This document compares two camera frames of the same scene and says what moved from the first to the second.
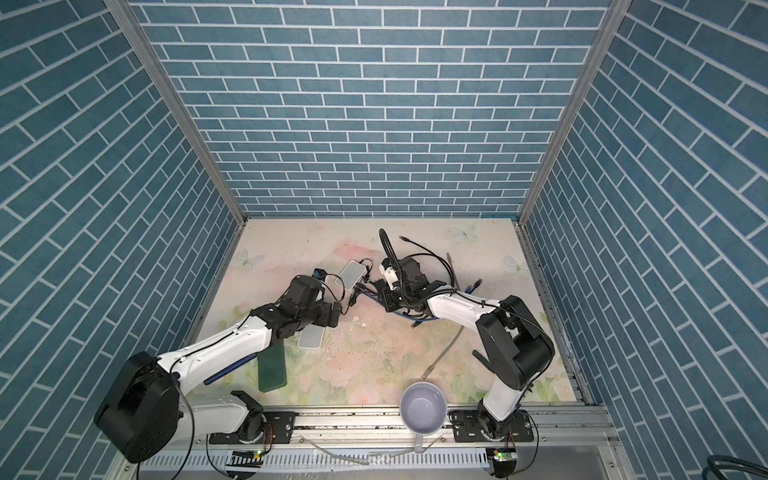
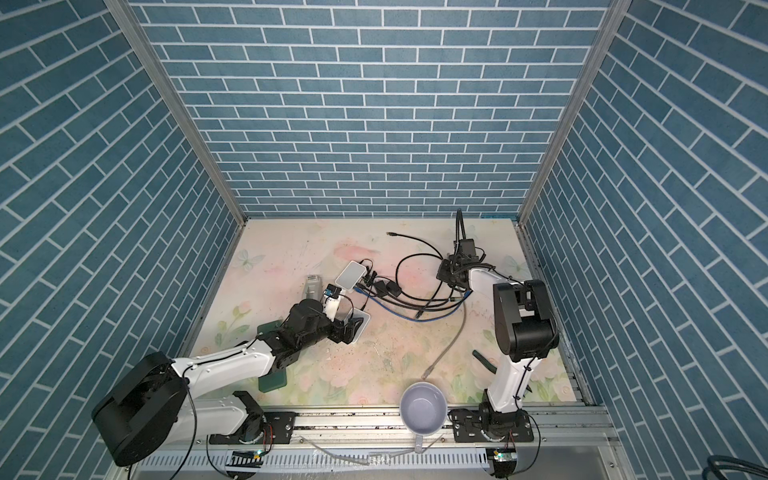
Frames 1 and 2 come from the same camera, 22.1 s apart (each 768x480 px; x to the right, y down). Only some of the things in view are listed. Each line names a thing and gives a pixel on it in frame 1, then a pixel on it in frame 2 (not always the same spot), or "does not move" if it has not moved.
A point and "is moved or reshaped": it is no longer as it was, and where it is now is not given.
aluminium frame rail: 569,444 does not move
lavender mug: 424,408 does not move
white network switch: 352,275 does not move
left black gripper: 326,319 → 340,336
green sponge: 271,367 does not move
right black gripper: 387,297 → 443,273
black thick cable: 431,256 is moved or reshaped
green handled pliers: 480,358 does not move
